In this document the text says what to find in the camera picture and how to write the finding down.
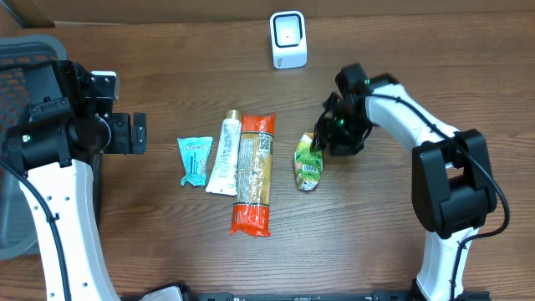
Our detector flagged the teal snack packet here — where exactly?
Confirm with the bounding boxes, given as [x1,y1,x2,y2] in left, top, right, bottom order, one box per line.
[177,136,213,186]

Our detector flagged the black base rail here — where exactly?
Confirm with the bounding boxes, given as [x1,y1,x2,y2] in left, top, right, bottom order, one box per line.
[119,289,492,301]

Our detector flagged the white tube gold cap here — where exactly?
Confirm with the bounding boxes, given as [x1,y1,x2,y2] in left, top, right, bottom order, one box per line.
[206,110,242,196]

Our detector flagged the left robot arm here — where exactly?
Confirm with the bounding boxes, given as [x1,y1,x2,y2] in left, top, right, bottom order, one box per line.
[1,60,147,300]

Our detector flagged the orange spaghetti packet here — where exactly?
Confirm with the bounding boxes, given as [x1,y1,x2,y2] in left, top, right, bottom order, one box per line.
[230,113,276,237]

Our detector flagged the grey plastic shopping basket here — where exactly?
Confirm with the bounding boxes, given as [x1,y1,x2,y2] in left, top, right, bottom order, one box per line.
[0,33,104,260]

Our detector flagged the brown cardboard backdrop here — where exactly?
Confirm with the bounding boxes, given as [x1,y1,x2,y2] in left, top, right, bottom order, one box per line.
[4,0,534,27]

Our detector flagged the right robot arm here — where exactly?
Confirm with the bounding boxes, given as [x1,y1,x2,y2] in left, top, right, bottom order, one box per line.
[312,64,497,300]

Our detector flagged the white barcode scanner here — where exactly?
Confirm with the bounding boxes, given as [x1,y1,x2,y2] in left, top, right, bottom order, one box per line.
[269,10,308,69]

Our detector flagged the green snack pouch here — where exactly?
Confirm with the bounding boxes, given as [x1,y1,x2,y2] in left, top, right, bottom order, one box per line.
[294,133,323,191]

